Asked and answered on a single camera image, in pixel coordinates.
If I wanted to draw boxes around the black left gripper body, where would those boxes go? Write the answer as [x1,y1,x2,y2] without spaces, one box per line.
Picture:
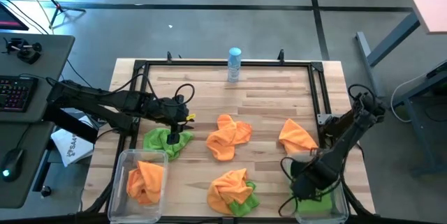
[149,94,192,129]

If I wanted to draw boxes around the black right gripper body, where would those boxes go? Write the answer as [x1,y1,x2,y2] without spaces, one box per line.
[288,154,340,201]

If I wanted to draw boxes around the green microfiber towel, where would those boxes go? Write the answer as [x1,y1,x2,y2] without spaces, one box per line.
[295,191,333,215]
[228,181,261,218]
[142,126,196,161]

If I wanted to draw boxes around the orange microfiber towel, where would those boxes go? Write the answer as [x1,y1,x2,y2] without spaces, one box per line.
[206,167,255,216]
[125,160,165,207]
[277,118,319,156]
[205,113,254,163]

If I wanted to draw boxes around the black arm base beam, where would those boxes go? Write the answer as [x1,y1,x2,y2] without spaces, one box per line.
[41,103,99,145]

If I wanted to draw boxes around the clear plastic bin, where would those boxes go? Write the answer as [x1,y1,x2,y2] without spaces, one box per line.
[283,149,349,224]
[107,149,169,224]

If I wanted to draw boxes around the white printed bag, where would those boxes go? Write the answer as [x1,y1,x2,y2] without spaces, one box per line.
[50,114,96,168]

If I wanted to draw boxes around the grey metal stand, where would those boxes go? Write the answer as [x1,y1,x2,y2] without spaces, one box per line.
[390,59,447,178]

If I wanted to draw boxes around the grey desk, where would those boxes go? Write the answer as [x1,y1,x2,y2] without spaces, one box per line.
[0,32,76,209]

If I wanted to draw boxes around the black tripod stand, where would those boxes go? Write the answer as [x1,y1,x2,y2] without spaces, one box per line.
[27,0,87,30]

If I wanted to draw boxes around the black backlit keyboard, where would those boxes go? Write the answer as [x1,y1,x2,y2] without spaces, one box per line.
[0,75,39,114]

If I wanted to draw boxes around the grey table leg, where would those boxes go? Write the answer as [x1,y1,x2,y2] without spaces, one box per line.
[355,10,421,96]

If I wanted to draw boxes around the black computer mouse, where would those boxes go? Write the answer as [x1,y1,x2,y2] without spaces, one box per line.
[0,147,25,184]

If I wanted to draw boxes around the dark monitor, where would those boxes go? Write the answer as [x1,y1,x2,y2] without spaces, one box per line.
[0,1,30,32]

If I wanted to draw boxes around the pale pink table top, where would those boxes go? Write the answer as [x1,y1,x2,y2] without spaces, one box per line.
[395,0,447,36]

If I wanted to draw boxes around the silver frame bracket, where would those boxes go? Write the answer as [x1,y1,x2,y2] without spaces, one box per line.
[316,113,332,126]

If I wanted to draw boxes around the black aluminium table frame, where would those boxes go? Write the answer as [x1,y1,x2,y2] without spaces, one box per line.
[104,58,336,224]

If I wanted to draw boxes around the white cable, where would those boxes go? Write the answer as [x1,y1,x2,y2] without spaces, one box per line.
[390,73,429,124]

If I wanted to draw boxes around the black clamp mount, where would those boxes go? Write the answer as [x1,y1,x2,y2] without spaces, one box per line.
[2,36,43,66]

